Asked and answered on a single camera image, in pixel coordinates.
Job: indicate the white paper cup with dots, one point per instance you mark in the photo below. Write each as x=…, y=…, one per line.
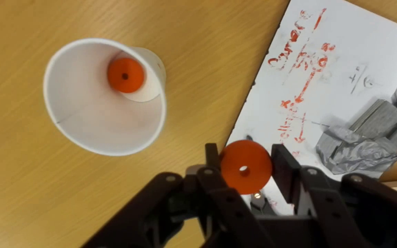
x=96, y=115

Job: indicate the white paper sheet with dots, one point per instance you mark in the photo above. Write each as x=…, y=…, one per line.
x=345, y=56

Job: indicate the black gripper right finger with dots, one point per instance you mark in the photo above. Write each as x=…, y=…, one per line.
x=354, y=216

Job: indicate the crumpled grey tape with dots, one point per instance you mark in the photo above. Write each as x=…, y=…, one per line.
x=368, y=139

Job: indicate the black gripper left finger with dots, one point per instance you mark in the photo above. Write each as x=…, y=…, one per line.
x=179, y=212

